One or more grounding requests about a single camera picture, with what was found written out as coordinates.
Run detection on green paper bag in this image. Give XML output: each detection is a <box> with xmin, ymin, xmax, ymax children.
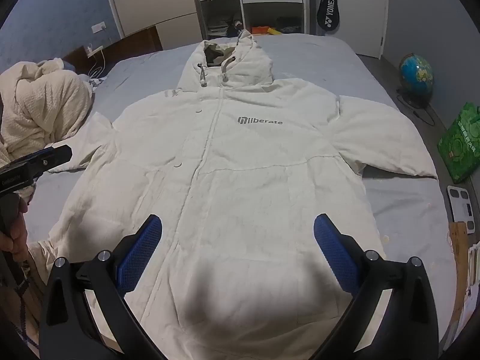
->
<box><xmin>437</xmin><ymin>102</ymin><xmax>480</xmax><ymax>184</ymax></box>

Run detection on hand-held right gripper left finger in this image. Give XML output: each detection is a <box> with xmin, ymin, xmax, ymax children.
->
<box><xmin>39</xmin><ymin>214</ymin><xmax>164</xmax><ymax>360</ymax></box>

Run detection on white bathroom scale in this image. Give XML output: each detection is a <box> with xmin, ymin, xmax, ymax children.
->
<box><xmin>447</xmin><ymin>184</ymin><xmax>479</xmax><ymax>233</ymax></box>

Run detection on white charging cable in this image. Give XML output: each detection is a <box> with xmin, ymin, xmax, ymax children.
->
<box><xmin>88</xmin><ymin>50</ymin><xmax>109</xmax><ymax>85</ymax></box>

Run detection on cream textured blanket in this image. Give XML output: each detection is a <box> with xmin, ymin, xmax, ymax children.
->
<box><xmin>0</xmin><ymin>57</ymin><xmax>94</xmax><ymax>199</ymax></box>

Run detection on black racket bag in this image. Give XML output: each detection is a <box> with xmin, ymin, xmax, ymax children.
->
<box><xmin>316</xmin><ymin>0</ymin><xmax>343</xmax><ymax>31</ymax></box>

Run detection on dark braided cord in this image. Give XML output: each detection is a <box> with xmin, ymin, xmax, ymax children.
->
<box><xmin>13</xmin><ymin>277</ymin><xmax>39</xmax><ymax>349</ymax></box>

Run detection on person's left hand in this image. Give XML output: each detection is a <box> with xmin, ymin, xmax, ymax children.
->
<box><xmin>0</xmin><ymin>197</ymin><xmax>29</xmax><ymax>260</ymax></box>

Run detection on bed with grey sheet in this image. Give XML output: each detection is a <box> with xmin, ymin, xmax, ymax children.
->
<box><xmin>22</xmin><ymin>32</ymin><xmax>462</xmax><ymax>360</ymax></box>

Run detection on cream and grey wardrobe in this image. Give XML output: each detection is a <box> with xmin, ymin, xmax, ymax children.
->
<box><xmin>101</xmin><ymin>0</ymin><xmax>200</xmax><ymax>51</ymax></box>

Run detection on white door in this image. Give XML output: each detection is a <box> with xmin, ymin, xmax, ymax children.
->
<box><xmin>304</xmin><ymin>0</ymin><xmax>391</xmax><ymax>61</ymax></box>

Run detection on white hooded jacket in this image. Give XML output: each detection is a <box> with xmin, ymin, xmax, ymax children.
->
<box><xmin>28</xmin><ymin>30</ymin><xmax>439</xmax><ymax>360</ymax></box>

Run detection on blue globe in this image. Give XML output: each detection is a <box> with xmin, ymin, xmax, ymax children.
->
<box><xmin>397</xmin><ymin>53</ymin><xmax>436</xmax><ymax>107</ymax></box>

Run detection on black globe cable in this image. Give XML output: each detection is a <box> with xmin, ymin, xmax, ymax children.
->
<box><xmin>397</xmin><ymin>89</ymin><xmax>436</xmax><ymax>127</ymax></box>

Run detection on wooden board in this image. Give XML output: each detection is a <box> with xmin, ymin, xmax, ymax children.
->
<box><xmin>448</xmin><ymin>221</ymin><xmax>471</xmax><ymax>308</ymax></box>

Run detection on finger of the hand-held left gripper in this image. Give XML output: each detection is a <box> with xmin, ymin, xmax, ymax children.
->
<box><xmin>28</xmin><ymin>145</ymin><xmax>73</xmax><ymax>175</ymax></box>

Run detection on stack of papers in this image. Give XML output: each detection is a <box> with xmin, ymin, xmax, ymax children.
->
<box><xmin>464</xmin><ymin>240</ymin><xmax>480</xmax><ymax>331</ymax></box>

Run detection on brown wooden headboard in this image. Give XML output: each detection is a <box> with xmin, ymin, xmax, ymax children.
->
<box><xmin>62</xmin><ymin>26</ymin><xmax>164</xmax><ymax>69</ymax></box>

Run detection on open shelf unit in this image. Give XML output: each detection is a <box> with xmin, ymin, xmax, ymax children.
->
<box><xmin>189</xmin><ymin>0</ymin><xmax>245</xmax><ymax>40</ymax></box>

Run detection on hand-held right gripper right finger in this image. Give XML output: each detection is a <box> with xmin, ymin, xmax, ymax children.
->
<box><xmin>313</xmin><ymin>213</ymin><xmax>439</xmax><ymax>360</ymax></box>

